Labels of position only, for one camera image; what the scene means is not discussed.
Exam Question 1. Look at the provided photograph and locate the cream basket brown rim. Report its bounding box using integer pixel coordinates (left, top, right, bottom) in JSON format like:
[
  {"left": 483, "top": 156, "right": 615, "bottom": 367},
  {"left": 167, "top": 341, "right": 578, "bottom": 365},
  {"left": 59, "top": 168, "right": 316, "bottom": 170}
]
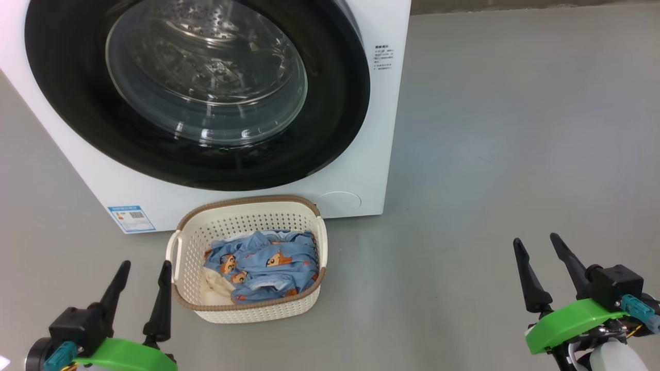
[{"left": 166, "top": 195, "right": 328, "bottom": 324}]

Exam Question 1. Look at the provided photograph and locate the black glass washing machine door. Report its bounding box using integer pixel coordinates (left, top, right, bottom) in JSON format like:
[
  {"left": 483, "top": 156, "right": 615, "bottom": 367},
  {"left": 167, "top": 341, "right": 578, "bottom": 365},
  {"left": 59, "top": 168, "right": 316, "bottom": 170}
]
[{"left": 24, "top": 0, "right": 371, "bottom": 192}]

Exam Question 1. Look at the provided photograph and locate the blue white energy label sticker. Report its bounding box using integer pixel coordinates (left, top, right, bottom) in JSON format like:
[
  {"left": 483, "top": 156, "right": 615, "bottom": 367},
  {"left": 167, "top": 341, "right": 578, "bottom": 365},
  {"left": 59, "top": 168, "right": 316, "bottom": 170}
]
[{"left": 107, "top": 206, "right": 156, "bottom": 233}]

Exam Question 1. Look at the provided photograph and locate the teal left cable connector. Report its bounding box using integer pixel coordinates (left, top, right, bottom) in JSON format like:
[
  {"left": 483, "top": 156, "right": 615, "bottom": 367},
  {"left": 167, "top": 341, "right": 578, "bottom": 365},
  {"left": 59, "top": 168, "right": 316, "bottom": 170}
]
[{"left": 43, "top": 340, "right": 79, "bottom": 371}]

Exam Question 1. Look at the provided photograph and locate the blue bear print garment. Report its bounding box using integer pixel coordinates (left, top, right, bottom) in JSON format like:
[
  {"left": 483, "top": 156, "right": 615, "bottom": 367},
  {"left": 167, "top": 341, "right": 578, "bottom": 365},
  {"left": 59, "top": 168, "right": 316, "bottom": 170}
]
[
  {"left": 230, "top": 272, "right": 311, "bottom": 305},
  {"left": 204, "top": 230, "right": 320, "bottom": 289}
]

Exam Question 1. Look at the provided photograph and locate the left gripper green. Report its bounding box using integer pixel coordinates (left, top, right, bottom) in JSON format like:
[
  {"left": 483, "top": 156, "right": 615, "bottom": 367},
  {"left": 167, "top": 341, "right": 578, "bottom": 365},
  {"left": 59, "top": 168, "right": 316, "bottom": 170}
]
[{"left": 72, "top": 260, "right": 179, "bottom": 371}]

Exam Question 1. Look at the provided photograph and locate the teal right cable connector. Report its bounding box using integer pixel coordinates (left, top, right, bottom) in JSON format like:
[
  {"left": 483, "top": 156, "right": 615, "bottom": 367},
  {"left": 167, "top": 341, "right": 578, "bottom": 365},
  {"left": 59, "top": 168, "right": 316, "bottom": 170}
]
[{"left": 620, "top": 295, "right": 660, "bottom": 333}]

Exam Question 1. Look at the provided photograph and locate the white front-load washing machine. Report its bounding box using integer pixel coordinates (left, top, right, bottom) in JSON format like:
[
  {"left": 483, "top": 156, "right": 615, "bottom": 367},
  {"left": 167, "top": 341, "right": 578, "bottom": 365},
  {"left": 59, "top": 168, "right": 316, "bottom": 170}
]
[{"left": 0, "top": 0, "right": 411, "bottom": 235}]

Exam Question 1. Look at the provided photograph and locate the teal cable connector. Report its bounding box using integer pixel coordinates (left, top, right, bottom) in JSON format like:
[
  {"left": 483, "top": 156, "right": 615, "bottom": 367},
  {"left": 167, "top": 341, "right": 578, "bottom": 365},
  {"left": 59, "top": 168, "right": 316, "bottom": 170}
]
[
  {"left": 43, "top": 340, "right": 79, "bottom": 371},
  {"left": 620, "top": 295, "right": 660, "bottom": 333}
]

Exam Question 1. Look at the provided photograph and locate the small printed text label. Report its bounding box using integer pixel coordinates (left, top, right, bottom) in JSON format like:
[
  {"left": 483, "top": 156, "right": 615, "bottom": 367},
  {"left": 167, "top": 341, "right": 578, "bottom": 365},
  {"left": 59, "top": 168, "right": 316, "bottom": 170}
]
[{"left": 374, "top": 44, "right": 395, "bottom": 71}]

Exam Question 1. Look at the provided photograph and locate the round white filter cover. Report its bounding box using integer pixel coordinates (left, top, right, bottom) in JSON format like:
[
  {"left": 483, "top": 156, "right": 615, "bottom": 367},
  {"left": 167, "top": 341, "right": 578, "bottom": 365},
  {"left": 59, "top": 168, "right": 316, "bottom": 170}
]
[{"left": 316, "top": 191, "right": 362, "bottom": 217}]

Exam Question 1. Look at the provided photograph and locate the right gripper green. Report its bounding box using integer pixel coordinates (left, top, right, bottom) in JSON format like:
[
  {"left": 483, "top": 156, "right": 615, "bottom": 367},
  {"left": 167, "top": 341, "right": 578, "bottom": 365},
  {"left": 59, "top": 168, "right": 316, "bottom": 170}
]
[{"left": 513, "top": 232, "right": 642, "bottom": 371}]

